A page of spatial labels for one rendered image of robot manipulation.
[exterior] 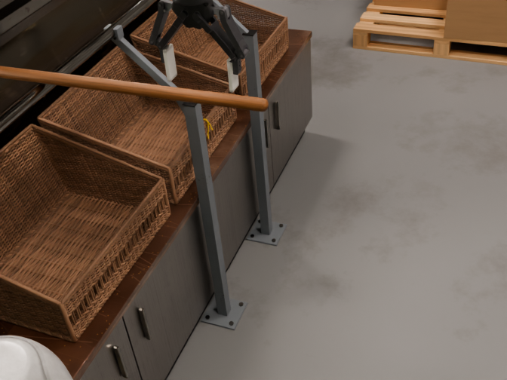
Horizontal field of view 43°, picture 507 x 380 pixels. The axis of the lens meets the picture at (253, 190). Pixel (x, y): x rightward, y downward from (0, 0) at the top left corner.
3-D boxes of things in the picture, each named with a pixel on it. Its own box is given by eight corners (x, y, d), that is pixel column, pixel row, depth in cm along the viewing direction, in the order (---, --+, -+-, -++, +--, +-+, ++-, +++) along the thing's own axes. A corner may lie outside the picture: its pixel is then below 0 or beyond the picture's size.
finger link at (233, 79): (232, 52, 122) (236, 53, 122) (235, 84, 127) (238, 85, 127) (225, 59, 120) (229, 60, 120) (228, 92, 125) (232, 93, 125)
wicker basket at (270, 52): (139, 95, 274) (125, 35, 257) (196, 37, 314) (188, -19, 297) (244, 110, 258) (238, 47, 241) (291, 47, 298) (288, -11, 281)
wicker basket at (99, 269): (-63, 302, 188) (-103, 232, 171) (53, 187, 228) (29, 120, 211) (76, 346, 172) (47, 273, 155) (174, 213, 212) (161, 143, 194)
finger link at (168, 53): (165, 50, 125) (161, 50, 125) (170, 82, 129) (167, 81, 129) (173, 43, 127) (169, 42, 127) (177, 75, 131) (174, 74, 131)
